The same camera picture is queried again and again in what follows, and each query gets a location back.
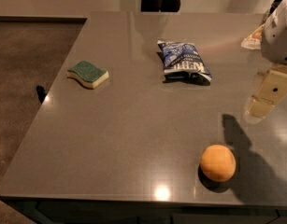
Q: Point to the black object at table edge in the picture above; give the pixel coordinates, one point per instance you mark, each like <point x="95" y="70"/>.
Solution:
<point x="41" y="93"/>

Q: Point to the orange fruit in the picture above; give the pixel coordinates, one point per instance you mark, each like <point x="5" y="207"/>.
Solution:
<point x="218" y="163"/>

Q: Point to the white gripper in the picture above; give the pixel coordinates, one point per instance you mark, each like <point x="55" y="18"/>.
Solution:
<point x="279" y="39"/>

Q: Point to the green and yellow sponge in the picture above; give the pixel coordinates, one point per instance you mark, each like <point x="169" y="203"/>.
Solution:
<point x="87" y="74"/>

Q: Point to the blue chip bag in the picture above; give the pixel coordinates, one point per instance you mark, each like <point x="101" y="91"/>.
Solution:
<point x="182" y="61"/>

